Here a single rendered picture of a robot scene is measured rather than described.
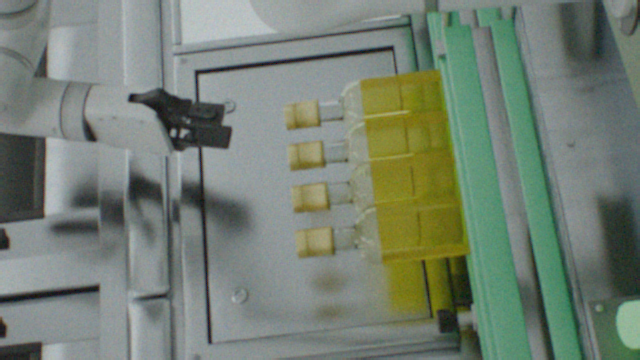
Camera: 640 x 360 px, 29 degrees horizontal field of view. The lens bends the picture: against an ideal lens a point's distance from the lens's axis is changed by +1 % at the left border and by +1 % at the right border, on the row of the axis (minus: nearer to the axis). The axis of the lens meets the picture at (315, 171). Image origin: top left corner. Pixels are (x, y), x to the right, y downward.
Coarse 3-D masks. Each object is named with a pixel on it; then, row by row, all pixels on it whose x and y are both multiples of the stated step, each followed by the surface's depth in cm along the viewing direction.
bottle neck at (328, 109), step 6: (318, 102) 152; (324, 102) 152; (330, 102) 152; (336, 102) 151; (324, 108) 151; (330, 108) 151; (336, 108) 151; (324, 114) 151; (330, 114) 151; (336, 114) 151; (324, 120) 151; (330, 120) 152; (336, 120) 152
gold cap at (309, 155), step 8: (288, 144) 150; (296, 144) 149; (304, 144) 149; (312, 144) 149; (320, 144) 149; (288, 152) 149; (296, 152) 148; (304, 152) 148; (312, 152) 148; (320, 152) 148; (288, 160) 149; (296, 160) 148; (304, 160) 148; (312, 160) 148; (320, 160) 148; (296, 168) 149; (304, 168) 149; (312, 168) 150
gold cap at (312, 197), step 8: (304, 184) 147; (312, 184) 146; (320, 184) 146; (296, 192) 146; (304, 192) 145; (312, 192) 145; (320, 192) 145; (296, 200) 145; (304, 200) 145; (312, 200) 145; (320, 200) 145; (328, 200) 145; (296, 208) 146; (304, 208) 146; (312, 208) 146; (320, 208) 146; (328, 208) 146
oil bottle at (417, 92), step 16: (368, 80) 151; (384, 80) 151; (400, 80) 150; (416, 80) 150; (432, 80) 150; (352, 96) 150; (368, 96) 150; (384, 96) 150; (400, 96) 149; (416, 96) 149; (432, 96) 149; (352, 112) 149; (368, 112) 149; (384, 112) 149; (400, 112) 149; (416, 112) 149
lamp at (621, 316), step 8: (624, 304) 116; (632, 304) 116; (624, 312) 115; (632, 312) 115; (624, 320) 115; (632, 320) 114; (624, 328) 115; (632, 328) 114; (624, 336) 115; (632, 336) 114; (632, 344) 115
